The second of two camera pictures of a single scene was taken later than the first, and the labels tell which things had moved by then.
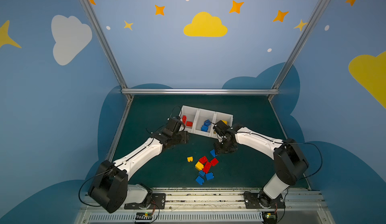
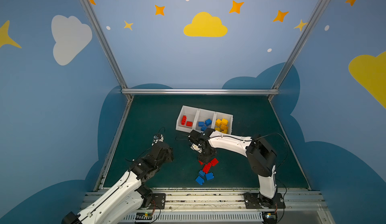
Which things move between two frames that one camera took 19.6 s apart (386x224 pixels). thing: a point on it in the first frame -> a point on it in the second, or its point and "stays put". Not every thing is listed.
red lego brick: [184, 119] stays put
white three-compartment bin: [201, 121] stays put
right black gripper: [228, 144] -> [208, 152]
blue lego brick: [207, 122] stays put
